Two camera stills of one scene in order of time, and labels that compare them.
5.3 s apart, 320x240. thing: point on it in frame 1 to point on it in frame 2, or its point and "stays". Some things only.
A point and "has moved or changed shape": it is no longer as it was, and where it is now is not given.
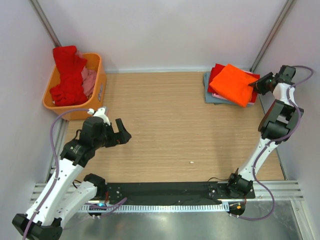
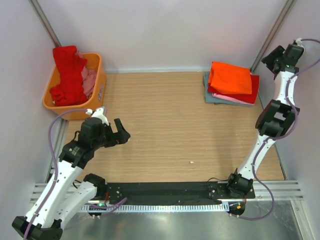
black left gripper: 114,136 stays
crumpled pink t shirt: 89,77 stays
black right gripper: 261,84 to 276,61
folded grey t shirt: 210,99 stays
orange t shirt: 233,83 has moved or changed shape
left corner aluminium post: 39,12 stays
